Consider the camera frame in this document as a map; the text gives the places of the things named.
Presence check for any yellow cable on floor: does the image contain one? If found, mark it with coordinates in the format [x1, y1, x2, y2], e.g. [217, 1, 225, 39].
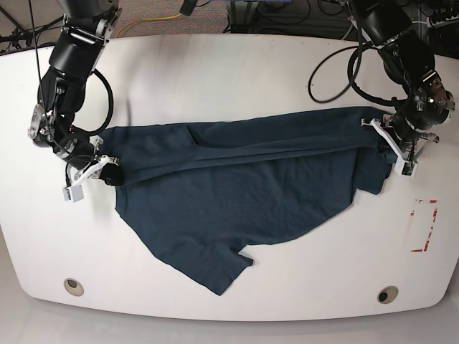
[115, 10, 184, 38]

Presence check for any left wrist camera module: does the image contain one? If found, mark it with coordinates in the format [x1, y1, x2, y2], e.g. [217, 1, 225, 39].
[394, 158, 418, 178]

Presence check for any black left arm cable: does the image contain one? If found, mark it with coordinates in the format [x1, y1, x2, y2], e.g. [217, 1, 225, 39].
[308, 35, 399, 108]

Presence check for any left table cable grommet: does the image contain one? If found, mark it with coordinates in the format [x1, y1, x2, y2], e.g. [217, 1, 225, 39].
[63, 278, 84, 297]

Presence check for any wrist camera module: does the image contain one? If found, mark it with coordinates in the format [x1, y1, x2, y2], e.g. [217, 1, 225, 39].
[62, 185, 84, 203]
[394, 158, 418, 178]

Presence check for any table cable grommet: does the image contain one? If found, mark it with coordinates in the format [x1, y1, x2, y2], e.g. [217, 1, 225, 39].
[63, 278, 84, 297]
[377, 286, 399, 305]

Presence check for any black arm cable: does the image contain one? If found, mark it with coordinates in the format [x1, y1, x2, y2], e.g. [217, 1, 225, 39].
[308, 35, 399, 108]
[70, 70, 116, 135]

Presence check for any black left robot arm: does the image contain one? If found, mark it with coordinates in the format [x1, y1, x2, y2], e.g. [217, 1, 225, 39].
[343, 1, 455, 161]

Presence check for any red tape rectangle marking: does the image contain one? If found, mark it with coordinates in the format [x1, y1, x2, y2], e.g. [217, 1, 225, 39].
[407, 199, 438, 253]

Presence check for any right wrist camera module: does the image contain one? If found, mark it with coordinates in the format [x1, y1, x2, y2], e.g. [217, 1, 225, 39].
[62, 185, 84, 203]

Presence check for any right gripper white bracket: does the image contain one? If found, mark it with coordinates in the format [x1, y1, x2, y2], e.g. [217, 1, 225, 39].
[65, 135, 125, 186]

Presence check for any right table cable grommet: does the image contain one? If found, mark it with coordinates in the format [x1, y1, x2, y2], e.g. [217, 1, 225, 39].
[377, 286, 399, 305]

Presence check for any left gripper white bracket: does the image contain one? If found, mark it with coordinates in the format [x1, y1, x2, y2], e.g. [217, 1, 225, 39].
[361, 114, 440, 165]

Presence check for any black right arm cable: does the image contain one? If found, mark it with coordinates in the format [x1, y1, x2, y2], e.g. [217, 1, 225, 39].
[70, 70, 116, 135]

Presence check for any dark teal T-shirt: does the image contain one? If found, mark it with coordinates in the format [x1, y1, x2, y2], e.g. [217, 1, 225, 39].
[100, 107, 392, 295]

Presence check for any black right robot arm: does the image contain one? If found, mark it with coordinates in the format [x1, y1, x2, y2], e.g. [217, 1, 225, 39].
[28, 1, 122, 171]

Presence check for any white power strip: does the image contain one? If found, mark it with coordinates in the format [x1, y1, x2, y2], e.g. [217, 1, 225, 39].
[429, 4, 458, 28]

